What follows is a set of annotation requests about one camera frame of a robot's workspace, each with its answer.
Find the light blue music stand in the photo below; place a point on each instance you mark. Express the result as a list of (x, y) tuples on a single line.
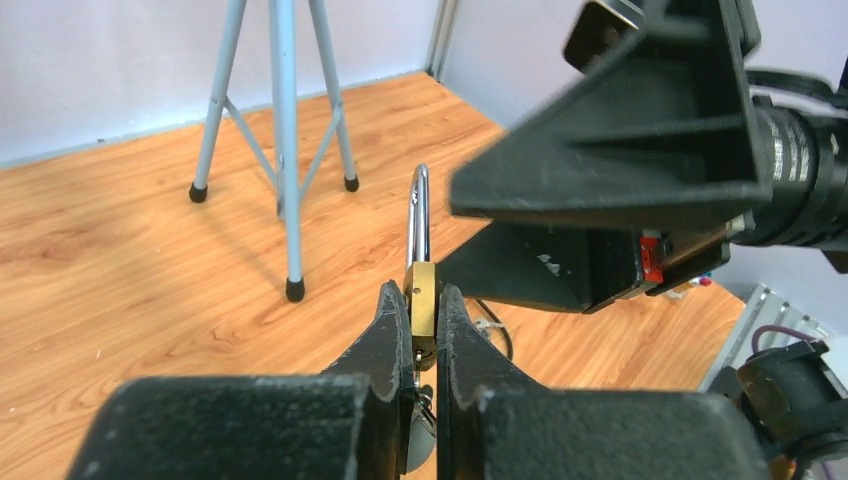
[(283, 170)]

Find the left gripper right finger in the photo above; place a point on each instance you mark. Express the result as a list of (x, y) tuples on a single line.
[(496, 422)]

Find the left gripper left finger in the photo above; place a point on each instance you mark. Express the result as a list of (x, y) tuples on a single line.
[(353, 420)]

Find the small colourful figurine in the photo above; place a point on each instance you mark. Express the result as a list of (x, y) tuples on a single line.
[(701, 280)]

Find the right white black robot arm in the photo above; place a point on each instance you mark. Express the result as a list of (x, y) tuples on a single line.
[(795, 403)]

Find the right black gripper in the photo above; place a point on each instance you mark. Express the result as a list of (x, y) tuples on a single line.
[(657, 149)]

